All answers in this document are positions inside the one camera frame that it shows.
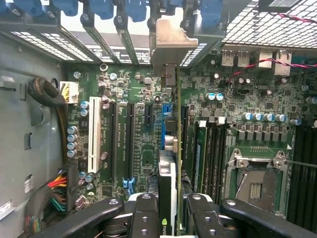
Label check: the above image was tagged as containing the white power connector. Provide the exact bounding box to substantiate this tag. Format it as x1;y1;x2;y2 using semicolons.
59;81;80;105

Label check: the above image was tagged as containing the black expansion slot blue latch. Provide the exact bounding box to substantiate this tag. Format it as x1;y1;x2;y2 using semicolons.
122;103;136;197

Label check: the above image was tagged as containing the installed RAM stick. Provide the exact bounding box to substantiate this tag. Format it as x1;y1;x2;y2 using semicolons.
195;121;209;191

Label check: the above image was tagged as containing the long black expansion slot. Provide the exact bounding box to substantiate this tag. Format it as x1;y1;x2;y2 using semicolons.
107;101;119;182

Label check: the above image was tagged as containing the metal locking lever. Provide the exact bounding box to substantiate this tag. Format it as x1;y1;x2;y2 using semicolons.
282;158;317;169

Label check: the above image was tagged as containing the red black twisted wire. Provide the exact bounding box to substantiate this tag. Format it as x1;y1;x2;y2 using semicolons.
225;57;317;84

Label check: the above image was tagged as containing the white expansion slot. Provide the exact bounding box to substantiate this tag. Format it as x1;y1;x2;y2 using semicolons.
88;96;102;174

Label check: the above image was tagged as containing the black open PC case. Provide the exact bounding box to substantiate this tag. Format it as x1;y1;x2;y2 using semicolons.
0;0;317;238

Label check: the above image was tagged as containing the black sleeved cable bundle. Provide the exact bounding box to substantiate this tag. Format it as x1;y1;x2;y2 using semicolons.
27;76;68;117

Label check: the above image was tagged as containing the metal slot cover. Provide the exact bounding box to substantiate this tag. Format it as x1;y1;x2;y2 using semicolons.
115;15;140;64
82;14;122;64

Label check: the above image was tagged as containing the green motherboard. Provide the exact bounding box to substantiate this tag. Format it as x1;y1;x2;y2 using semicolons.
59;44;317;224

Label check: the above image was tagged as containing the CPU socket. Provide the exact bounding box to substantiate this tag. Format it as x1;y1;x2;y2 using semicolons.
227;147;289;219

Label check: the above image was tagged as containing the coloured wire bundle connector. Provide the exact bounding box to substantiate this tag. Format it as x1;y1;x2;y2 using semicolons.
47;163;78;214

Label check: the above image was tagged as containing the black RAM slot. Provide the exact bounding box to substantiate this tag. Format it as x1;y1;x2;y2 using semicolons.
220;122;227;199
213;122;221;199
207;122;214;196

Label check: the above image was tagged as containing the short black expansion slot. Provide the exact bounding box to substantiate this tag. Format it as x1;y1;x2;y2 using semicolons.
145;104;154;126

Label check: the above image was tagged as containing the blue card retainer clip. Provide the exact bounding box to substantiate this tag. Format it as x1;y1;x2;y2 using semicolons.
124;0;150;23
51;0;80;16
200;0;221;28
0;0;26;15
88;0;115;21

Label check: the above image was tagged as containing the silver rear port block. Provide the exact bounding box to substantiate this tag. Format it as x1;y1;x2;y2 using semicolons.
221;49;292;75

